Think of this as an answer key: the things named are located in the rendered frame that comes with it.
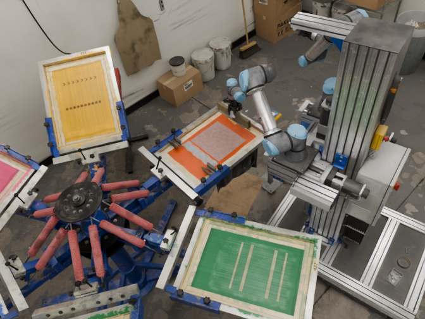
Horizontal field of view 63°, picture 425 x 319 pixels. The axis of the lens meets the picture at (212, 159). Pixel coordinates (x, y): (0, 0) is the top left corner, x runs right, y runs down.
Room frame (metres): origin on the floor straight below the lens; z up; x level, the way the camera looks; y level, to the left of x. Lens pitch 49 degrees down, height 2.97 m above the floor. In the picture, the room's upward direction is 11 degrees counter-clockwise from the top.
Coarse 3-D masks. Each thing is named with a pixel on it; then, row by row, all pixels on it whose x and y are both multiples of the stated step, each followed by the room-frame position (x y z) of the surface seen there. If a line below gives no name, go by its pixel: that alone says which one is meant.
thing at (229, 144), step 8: (240, 128) 2.01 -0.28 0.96; (224, 136) 1.96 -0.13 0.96; (232, 136) 1.94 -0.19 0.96; (240, 136) 1.93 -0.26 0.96; (248, 136) 1.91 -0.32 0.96; (216, 144) 1.89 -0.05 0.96; (224, 144) 1.87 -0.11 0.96; (232, 144) 1.85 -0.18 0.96; (240, 144) 1.84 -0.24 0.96; (208, 152) 1.82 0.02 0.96; (216, 152) 1.80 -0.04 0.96; (224, 152) 1.79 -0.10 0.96; (232, 152) 1.77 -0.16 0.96; (192, 160) 1.77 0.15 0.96; (200, 160) 1.75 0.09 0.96; (216, 160) 1.72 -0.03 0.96; (224, 160) 1.71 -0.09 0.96; (192, 168) 1.68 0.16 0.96; (200, 168) 1.67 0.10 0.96; (200, 176) 1.60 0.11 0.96
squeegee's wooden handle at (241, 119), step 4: (220, 104) 2.14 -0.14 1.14; (224, 104) 2.12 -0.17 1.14; (220, 108) 2.14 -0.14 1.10; (224, 108) 2.10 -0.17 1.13; (224, 112) 2.10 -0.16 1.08; (236, 112) 2.01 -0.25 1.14; (236, 116) 1.98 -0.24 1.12; (240, 116) 1.95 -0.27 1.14; (240, 120) 1.94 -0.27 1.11; (244, 120) 1.91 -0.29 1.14; (248, 120) 1.89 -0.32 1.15; (244, 124) 1.91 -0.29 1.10; (248, 124) 1.88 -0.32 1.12; (248, 128) 1.88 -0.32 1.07
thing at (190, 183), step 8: (208, 112) 2.24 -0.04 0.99; (216, 112) 2.26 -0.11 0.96; (200, 120) 2.16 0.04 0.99; (184, 128) 2.10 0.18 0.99; (192, 128) 2.11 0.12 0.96; (256, 128) 1.97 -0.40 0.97; (168, 144) 1.96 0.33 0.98; (256, 144) 1.78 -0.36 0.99; (160, 152) 1.91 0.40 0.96; (248, 152) 1.72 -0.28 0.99; (160, 160) 1.82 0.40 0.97; (168, 160) 1.78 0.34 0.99; (232, 160) 1.66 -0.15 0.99; (240, 160) 1.67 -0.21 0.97; (176, 168) 1.68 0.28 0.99; (184, 176) 1.60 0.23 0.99; (192, 184) 1.51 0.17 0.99
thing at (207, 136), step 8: (216, 120) 2.16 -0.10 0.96; (224, 120) 2.14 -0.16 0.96; (208, 128) 2.08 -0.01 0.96; (216, 128) 2.06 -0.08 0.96; (224, 128) 2.05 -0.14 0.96; (232, 128) 2.03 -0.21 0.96; (192, 136) 2.03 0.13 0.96; (200, 136) 2.01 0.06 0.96; (208, 136) 1.99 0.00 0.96; (216, 136) 1.98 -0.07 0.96; (200, 144) 1.92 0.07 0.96; (208, 144) 1.90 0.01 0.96; (168, 152) 1.90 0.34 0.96; (176, 152) 1.88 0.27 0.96; (184, 152) 1.87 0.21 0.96; (176, 160) 1.80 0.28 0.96; (184, 160) 1.78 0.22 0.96
